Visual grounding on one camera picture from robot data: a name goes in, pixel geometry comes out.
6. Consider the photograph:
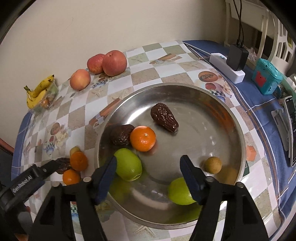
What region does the upper yellow banana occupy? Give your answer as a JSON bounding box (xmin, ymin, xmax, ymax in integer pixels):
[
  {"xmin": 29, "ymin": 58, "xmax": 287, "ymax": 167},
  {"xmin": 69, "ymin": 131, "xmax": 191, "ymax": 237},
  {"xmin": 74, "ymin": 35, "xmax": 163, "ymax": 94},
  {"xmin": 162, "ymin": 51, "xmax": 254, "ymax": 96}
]
[{"xmin": 24, "ymin": 75, "xmax": 55, "ymax": 98}]

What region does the yellow banana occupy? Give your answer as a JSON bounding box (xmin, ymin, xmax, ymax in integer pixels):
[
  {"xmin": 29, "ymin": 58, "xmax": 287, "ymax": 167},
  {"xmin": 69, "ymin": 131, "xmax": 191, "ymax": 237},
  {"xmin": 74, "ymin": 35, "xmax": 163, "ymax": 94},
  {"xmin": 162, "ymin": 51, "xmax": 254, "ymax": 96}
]
[
  {"xmin": 24, "ymin": 75, "xmax": 55, "ymax": 98},
  {"xmin": 27, "ymin": 89, "xmax": 47, "ymax": 109}
]

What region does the lone orange mandarin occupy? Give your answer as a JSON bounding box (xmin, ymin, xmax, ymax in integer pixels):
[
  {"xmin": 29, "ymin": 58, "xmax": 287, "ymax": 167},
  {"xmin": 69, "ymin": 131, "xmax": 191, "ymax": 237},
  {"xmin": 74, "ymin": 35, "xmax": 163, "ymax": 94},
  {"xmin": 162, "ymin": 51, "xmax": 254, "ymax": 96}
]
[{"xmin": 129, "ymin": 126, "xmax": 157, "ymax": 152}]

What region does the lower yellow banana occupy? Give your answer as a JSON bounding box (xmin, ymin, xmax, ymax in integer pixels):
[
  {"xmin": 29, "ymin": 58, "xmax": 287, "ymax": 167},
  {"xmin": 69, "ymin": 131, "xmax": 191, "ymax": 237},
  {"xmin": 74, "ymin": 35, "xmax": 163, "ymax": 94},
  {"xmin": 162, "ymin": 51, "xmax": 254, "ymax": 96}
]
[{"xmin": 27, "ymin": 89, "xmax": 47, "ymax": 109}]

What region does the small yellow-green fruit rear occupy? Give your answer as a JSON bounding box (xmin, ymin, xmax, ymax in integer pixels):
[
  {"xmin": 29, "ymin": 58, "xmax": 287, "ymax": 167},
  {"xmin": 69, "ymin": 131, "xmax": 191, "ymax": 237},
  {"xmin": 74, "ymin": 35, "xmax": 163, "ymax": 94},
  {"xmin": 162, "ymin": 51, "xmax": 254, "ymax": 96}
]
[{"xmin": 70, "ymin": 146, "xmax": 81, "ymax": 156}]

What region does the grey metal clip tool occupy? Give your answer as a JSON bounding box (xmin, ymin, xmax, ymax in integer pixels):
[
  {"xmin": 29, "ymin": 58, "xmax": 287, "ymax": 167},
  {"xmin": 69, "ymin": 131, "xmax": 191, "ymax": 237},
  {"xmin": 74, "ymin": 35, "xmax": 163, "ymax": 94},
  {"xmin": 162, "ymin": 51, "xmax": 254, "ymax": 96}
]
[{"xmin": 271, "ymin": 109, "xmax": 290, "ymax": 151}]

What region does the patterned checkered tablecloth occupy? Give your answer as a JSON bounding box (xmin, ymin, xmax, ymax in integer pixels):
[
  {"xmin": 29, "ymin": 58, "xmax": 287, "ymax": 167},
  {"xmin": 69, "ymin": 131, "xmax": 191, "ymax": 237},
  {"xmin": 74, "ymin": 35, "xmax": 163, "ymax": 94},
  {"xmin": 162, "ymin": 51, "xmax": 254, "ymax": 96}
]
[{"xmin": 11, "ymin": 40, "xmax": 295, "ymax": 238}]

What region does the small round green fruit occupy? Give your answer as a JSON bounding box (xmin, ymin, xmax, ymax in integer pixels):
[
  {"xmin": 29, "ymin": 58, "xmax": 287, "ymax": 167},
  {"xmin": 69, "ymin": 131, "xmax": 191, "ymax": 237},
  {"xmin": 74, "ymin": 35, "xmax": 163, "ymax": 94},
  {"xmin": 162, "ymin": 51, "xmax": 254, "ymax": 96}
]
[{"xmin": 168, "ymin": 177, "xmax": 196, "ymax": 205}]

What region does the black power adapter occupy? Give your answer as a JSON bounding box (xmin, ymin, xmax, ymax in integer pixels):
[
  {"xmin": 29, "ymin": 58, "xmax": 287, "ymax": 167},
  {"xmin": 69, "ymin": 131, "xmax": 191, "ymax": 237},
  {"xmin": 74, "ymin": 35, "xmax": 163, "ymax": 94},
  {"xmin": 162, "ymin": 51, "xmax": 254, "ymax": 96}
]
[{"xmin": 226, "ymin": 44, "xmax": 249, "ymax": 71}]

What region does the red apple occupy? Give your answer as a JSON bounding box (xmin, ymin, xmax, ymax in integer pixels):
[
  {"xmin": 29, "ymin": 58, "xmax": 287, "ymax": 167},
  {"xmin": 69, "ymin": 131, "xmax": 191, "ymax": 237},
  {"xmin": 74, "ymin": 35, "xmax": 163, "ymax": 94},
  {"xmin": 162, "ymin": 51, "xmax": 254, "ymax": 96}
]
[
  {"xmin": 87, "ymin": 54, "xmax": 105, "ymax": 74},
  {"xmin": 102, "ymin": 50, "xmax": 127, "ymax": 77}
]

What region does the teal toy box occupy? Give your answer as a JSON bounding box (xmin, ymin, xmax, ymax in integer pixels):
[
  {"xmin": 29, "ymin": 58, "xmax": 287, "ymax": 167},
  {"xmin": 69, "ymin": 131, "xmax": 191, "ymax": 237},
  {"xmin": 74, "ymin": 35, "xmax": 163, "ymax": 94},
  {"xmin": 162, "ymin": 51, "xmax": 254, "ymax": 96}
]
[{"xmin": 252, "ymin": 58, "xmax": 282, "ymax": 95}]

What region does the middle red apple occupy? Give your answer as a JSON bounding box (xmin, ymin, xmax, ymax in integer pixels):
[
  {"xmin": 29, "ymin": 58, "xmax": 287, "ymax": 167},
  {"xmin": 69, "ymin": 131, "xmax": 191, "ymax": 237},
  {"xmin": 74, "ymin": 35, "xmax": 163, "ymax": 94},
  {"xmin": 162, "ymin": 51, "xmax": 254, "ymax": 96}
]
[{"xmin": 87, "ymin": 54, "xmax": 105, "ymax": 74}]

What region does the right red apple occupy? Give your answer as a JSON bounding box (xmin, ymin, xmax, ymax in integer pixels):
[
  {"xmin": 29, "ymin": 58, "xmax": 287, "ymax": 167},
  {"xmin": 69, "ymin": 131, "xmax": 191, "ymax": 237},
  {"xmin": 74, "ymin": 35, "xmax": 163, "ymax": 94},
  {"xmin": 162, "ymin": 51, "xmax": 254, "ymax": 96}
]
[{"xmin": 102, "ymin": 50, "xmax": 127, "ymax": 77}]

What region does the black cable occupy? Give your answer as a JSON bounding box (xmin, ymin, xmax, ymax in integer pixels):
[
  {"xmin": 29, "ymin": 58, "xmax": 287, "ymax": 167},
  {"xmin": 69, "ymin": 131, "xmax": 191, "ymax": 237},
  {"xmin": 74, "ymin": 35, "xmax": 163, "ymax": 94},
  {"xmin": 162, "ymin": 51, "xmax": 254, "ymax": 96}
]
[{"xmin": 232, "ymin": 0, "xmax": 246, "ymax": 47}]

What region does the steel round plate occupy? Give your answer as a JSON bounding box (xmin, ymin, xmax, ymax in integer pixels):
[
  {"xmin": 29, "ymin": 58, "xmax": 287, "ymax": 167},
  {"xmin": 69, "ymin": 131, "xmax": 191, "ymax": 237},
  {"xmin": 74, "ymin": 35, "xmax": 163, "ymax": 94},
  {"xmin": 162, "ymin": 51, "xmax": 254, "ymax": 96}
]
[{"xmin": 95, "ymin": 83, "xmax": 246, "ymax": 230}]

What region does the clear plastic fruit tray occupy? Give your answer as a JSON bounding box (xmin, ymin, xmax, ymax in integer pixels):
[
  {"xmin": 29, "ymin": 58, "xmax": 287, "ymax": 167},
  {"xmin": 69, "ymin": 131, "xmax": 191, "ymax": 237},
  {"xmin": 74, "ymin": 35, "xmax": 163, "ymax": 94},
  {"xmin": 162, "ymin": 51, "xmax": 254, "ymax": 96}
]
[{"xmin": 30, "ymin": 82, "xmax": 59, "ymax": 113}]

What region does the left peach-coloured apple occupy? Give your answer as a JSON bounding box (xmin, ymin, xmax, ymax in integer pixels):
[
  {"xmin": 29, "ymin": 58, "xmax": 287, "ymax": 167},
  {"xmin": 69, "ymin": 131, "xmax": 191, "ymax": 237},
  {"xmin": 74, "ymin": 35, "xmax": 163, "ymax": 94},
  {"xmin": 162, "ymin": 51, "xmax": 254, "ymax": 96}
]
[{"xmin": 70, "ymin": 69, "xmax": 91, "ymax": 91}]

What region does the white power strip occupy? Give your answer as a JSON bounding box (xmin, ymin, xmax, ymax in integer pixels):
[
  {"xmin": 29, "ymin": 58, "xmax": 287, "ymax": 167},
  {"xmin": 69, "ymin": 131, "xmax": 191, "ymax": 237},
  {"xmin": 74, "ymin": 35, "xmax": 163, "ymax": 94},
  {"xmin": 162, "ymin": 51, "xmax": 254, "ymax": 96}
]
[{"xmin": 209, "ymin": 53, "xmax": 245, "ymax": 84}]

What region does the small yellow-brown fruit front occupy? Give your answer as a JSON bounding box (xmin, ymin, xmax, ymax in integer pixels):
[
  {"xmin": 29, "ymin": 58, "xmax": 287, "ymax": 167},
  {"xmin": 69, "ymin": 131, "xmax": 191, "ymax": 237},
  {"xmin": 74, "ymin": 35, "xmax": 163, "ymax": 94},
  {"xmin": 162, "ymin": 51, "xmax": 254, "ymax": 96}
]
[{"xmin": 205, "ymin": 157, "xmax": 222, "ymax": 174}]

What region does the large central brown date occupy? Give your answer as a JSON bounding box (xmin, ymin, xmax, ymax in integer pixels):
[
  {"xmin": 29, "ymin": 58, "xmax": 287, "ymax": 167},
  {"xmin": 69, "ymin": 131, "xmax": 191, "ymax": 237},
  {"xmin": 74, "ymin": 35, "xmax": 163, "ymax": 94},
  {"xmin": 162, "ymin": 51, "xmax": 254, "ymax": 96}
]
[{"xmin": 55, "ymin": 158, "xmax": 72, "ymax": 175}]

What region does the large green oval fruit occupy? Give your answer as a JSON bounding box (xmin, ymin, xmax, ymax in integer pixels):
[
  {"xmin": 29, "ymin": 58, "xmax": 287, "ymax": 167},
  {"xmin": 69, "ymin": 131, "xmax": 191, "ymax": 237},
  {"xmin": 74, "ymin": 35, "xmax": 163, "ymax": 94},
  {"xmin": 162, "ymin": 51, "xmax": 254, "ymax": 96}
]
[{"xmin": 114, "ymin": 148, "xmax": 142, "ymax": 182}]

